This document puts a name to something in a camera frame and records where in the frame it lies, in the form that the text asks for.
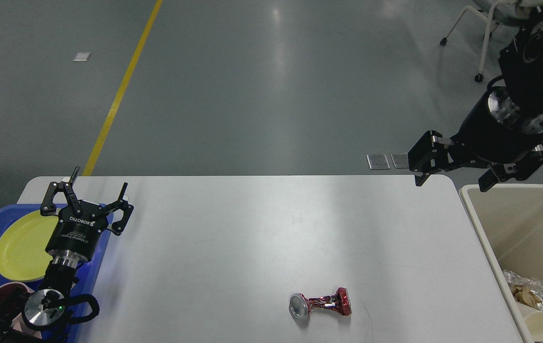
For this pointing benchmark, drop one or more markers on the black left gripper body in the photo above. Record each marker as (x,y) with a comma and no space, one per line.
(77,233)

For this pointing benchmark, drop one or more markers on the pink mug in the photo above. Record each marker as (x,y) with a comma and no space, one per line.
(16,322)

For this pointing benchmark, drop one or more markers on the white framed office chair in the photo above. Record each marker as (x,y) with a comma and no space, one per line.
(493,13)

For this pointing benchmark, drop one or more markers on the crushed red soda can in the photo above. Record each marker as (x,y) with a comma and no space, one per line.
(300,306)

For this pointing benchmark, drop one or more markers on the yellow plastic plate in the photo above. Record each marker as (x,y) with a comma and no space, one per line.
(23,257)

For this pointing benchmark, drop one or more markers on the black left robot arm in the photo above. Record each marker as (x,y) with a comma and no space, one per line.
(53,307)

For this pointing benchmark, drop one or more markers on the metal floor plate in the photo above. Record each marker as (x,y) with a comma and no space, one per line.
(400,160)
(378,161)

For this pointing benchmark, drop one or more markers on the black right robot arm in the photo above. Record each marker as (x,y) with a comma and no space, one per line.
(521,64)

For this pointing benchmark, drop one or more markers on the white paper cup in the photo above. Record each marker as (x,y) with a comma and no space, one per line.
(533,319)

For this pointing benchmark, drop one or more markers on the left metal floor plate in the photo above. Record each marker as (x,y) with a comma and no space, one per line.
(378,161)

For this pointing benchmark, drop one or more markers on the white floor marker tag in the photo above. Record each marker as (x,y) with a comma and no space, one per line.
(82,56)

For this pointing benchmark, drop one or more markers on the right metal floor plate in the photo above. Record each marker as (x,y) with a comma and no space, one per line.
(400,160)

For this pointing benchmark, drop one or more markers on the brown paper ball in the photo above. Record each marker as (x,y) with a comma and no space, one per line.
(524,295)

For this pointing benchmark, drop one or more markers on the beige plastic bin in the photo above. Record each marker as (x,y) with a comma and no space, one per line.
(508,220)

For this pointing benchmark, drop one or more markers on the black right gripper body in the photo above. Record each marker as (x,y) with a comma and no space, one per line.
(496,131)

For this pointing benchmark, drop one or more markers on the aluminium foil tray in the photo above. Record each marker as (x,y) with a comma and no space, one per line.
(536,285)

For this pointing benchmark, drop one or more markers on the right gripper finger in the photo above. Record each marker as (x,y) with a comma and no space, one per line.
(428,156)
(519,171)

